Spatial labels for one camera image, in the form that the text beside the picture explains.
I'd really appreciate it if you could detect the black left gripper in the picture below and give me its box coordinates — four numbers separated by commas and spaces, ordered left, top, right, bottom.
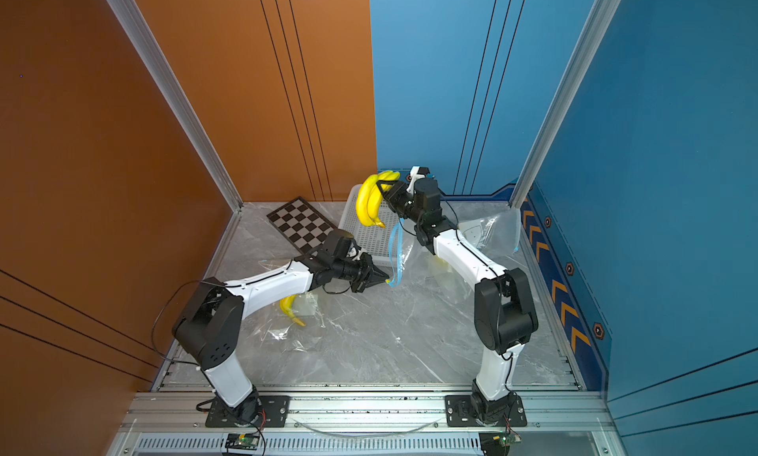
332, 251, 392, 293

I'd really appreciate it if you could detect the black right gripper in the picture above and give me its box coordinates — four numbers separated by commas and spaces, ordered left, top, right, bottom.
378, 180, 428, 227

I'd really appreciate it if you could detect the clear zip bag blue seal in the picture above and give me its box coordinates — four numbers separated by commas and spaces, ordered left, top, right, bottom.
386, 219, 440, 288

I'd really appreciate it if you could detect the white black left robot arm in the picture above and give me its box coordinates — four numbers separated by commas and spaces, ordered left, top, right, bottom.
172, 229, 390, 426

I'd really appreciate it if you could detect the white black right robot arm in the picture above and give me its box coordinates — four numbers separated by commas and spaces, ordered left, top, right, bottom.
359, 175, 539, 428

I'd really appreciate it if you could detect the clear bag near left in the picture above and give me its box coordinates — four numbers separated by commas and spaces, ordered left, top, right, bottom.
265, 291, 329, 349

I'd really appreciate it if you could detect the white perforated plastic basket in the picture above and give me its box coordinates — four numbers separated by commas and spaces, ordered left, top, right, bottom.
339, 185, 413, 268

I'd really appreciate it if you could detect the black white chessboard box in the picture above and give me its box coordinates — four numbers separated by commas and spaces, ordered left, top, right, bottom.
266, 197, 338, 254

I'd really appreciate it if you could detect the green circuit board left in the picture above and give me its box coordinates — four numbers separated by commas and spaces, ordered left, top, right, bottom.
224, 432, 265, 455

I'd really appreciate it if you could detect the green circuit board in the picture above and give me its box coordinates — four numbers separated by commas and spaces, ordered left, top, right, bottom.
224, 432, 265, 455
493, 433, 522, 448

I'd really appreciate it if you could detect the green circuit board right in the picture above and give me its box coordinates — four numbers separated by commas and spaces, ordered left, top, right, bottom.
493, 433, 522, 448

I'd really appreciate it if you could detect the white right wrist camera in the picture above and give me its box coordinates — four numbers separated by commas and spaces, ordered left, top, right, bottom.
406, 166, 430, 185

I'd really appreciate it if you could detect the aluminium front rail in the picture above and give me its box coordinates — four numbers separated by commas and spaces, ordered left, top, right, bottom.
108, 386, 625, 455

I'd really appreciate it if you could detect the aluminium corner post right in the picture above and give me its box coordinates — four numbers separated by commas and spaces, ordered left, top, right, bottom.
509, 0, 622, 209

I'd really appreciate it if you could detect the aluminium corner post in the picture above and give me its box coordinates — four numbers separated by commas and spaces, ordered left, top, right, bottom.
509, 0, 622, 209
106, 0, 244, 212

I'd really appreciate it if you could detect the aluminium corner post left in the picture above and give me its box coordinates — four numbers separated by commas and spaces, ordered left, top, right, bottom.
106, 0, 244, 212

